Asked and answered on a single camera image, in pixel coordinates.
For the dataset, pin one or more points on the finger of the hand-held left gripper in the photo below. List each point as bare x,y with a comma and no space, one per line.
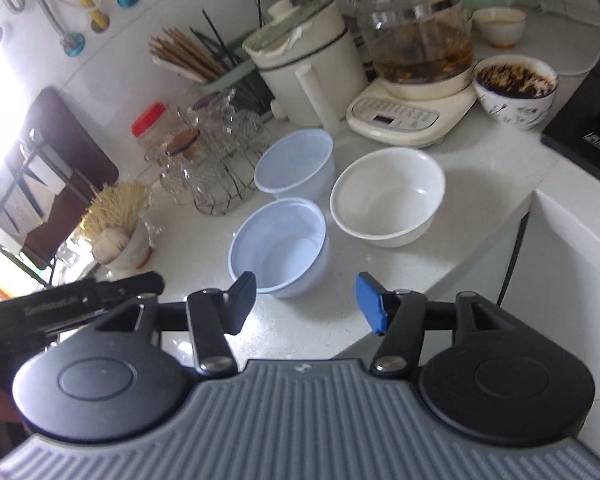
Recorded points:
130,287

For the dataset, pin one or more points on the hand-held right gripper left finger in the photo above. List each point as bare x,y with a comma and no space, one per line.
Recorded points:
242,305

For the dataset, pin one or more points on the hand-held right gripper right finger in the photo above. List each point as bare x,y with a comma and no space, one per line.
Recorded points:
370,305

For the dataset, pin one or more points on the translucent plastic bowl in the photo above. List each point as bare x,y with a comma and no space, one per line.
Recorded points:
295,165
280,250

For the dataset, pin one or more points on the white ceramic bowl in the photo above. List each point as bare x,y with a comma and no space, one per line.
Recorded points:
387,200

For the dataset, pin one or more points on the small white bowl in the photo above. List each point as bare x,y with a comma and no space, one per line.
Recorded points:
130,255

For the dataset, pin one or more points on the garlic bulb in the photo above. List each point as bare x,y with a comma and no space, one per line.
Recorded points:
111,245

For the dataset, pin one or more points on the dried noodle bundle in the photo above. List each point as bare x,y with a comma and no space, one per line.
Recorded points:
115,207

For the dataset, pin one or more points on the black dish rack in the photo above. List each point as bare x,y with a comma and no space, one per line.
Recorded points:
10,195

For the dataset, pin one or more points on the dark cutting board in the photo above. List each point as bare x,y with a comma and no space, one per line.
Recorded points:
80,150

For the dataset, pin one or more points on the red-lidded jar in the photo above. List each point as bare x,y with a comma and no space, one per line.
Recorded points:
155,125

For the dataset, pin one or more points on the cream kettle base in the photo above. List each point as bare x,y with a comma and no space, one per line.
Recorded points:
405,115

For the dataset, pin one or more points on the green chopstick holder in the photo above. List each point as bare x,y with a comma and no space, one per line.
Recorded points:
235,72

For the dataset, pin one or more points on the bundle of chopsticks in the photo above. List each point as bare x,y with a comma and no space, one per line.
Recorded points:
185,55

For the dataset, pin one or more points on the flower-print bowl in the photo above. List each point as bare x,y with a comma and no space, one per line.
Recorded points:
515,105

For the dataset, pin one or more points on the white electric pot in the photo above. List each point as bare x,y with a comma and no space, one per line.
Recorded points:
305,65

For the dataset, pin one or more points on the glass kettle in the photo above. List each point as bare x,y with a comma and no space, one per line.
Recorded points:
410,25

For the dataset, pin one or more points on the black induction cooker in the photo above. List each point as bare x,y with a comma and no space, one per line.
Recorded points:
590,120

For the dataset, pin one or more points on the small cream bowl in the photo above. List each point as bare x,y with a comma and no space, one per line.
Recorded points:
500,27

